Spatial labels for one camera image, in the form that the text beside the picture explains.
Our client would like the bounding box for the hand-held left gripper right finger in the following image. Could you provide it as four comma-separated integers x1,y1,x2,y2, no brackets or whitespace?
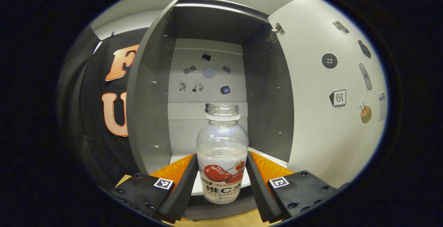
245,151,350,223

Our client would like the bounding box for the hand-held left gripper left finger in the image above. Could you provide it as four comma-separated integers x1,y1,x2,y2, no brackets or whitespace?
110,153,199,225

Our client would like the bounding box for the clear plastic bottle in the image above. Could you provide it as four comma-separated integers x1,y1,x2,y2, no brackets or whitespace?
196,103,249,204

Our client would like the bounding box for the grey cabinet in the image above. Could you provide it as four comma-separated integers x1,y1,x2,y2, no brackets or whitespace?
126,0,295,220

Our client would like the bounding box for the black backdrop cloth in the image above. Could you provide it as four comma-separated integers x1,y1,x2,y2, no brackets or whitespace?
57,26,146,186

